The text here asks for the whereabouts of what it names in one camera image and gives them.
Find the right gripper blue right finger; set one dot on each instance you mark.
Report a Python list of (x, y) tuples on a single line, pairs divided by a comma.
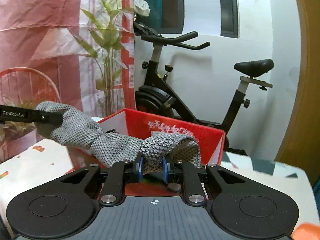
[(165, 170)]

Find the orange plastic object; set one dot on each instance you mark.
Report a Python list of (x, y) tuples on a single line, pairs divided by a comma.
[(306, 231)]

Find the red strawberry cardboard box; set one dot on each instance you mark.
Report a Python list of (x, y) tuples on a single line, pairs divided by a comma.
[(128, 133)]

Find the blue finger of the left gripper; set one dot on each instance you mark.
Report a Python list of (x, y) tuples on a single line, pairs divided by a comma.
[(48, 118)]

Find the green artificial plant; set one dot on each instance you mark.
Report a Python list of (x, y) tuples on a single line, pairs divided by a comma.
[(107, 61)]

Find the wooden door frame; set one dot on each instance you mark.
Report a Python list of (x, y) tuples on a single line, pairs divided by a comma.
[(301, 141)]

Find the black exercise bike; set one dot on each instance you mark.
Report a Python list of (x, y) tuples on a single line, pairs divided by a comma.
[(217, 81)]

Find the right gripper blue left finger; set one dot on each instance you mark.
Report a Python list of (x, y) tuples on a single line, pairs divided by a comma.
[(140, 169)]

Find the grey knitted cloth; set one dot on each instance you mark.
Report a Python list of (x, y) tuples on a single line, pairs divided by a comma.
[(80, 131)]

